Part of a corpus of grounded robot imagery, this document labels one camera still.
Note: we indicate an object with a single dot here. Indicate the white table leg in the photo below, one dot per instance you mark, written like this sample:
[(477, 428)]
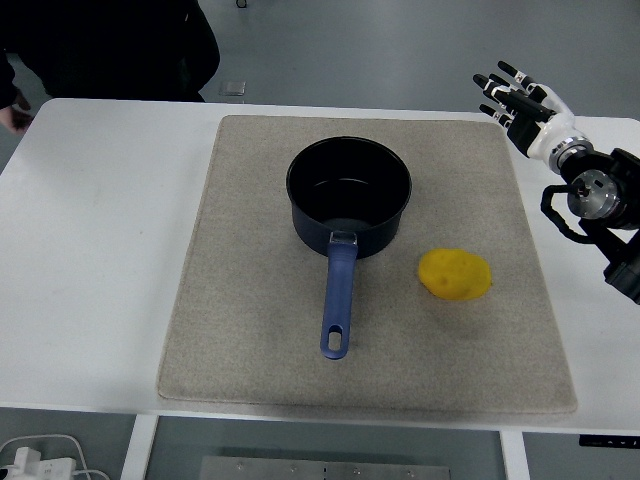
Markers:
[(515, 460), (137, 450)]

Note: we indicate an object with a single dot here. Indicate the black table control panel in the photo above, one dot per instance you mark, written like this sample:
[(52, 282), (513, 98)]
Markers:
[(610, 441)]

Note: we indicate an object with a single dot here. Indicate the person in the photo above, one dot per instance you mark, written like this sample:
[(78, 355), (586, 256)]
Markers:
[(100, 50)]

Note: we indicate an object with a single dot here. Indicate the beige table mat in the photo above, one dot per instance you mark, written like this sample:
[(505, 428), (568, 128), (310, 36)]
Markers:
[(250, 325)]

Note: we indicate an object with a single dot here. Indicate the white power strip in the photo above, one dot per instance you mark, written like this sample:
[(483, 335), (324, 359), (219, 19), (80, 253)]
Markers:
[(55, 470)]

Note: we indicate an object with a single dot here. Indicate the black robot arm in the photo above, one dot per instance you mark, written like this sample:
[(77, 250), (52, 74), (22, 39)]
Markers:
[(595, 195)]

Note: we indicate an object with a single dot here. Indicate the person's hand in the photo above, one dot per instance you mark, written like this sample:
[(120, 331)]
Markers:
[(15, 115)]

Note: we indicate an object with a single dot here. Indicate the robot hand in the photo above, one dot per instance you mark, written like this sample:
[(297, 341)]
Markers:
[(547, 130)]

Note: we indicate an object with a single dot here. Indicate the grey floor socket plate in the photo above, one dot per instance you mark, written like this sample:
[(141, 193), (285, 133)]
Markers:
[(232, 88)]

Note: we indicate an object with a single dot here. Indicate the grey metal plate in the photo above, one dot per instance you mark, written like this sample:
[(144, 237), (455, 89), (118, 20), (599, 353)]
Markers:
[(325, 470)]

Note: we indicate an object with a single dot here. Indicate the white plug adapter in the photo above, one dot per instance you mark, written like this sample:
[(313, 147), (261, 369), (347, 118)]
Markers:
[(27, 457)]

